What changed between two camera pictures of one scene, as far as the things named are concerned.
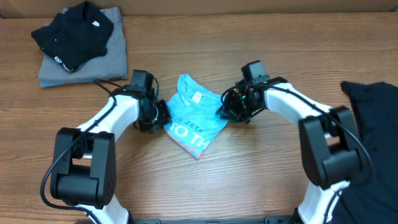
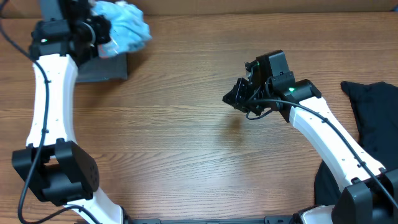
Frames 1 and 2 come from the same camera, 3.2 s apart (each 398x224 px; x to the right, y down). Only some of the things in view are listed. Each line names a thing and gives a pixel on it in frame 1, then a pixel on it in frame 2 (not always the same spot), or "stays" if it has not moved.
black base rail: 277,219 stays
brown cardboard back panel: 12,8 stays
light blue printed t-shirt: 196,120 to 129,30
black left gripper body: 157,114 to 93,33
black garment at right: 375,200 stays
